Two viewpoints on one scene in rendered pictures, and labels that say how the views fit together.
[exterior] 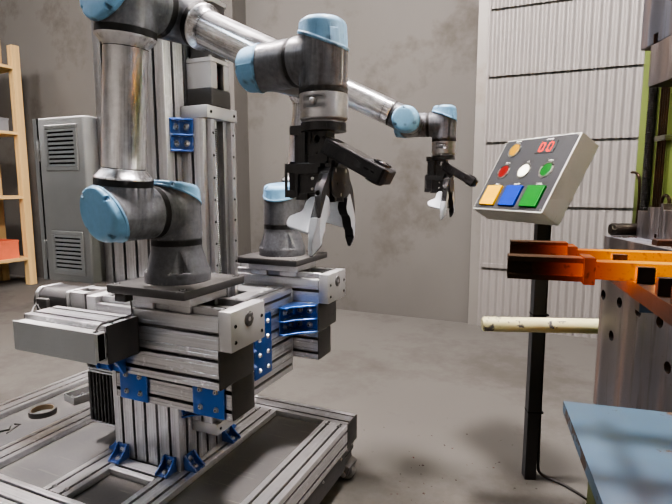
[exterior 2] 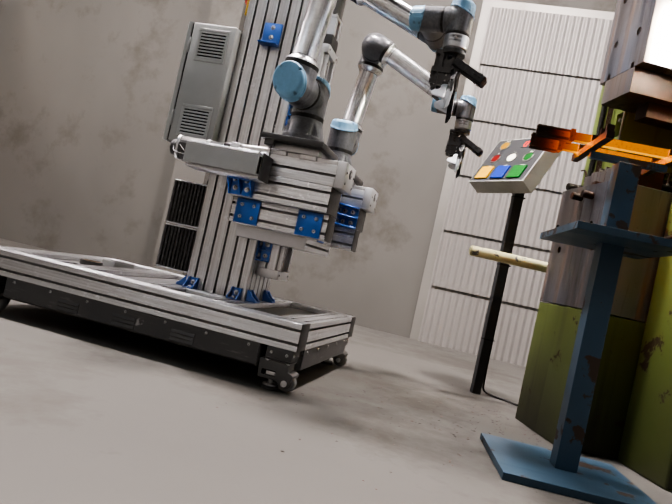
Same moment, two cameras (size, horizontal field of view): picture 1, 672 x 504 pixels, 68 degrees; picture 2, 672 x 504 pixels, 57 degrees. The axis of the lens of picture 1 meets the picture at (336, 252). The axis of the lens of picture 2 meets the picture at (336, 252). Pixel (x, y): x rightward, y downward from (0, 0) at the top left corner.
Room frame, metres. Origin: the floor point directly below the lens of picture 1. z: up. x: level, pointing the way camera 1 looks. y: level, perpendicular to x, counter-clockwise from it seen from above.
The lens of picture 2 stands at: (-0.97, 0.55, 0.43)
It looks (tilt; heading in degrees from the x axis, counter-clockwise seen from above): 1 degrees up; 350
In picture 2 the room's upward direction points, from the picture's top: 13 degrees clockwise
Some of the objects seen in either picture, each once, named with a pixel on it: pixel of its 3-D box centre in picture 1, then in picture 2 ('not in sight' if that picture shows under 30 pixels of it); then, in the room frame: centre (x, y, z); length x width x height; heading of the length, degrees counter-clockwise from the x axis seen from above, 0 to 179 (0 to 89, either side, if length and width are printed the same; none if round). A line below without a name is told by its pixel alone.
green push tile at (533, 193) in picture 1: (533, 196); (517, 172); (1.56, -0.61, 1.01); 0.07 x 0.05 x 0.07; 20
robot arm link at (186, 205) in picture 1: (173, 209); (311, 97); (1.17, 0.38, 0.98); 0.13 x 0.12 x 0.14; 148
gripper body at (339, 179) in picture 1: (319, 163); (447, 70); (0.80, 0.03, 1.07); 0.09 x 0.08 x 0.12; 66
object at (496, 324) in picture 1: (556, 325); (519, 261); (1.48, -0.67, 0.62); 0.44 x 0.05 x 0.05; 85
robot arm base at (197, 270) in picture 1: (177, 258); (304, 130); (1.17, 0.37, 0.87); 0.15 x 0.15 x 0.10
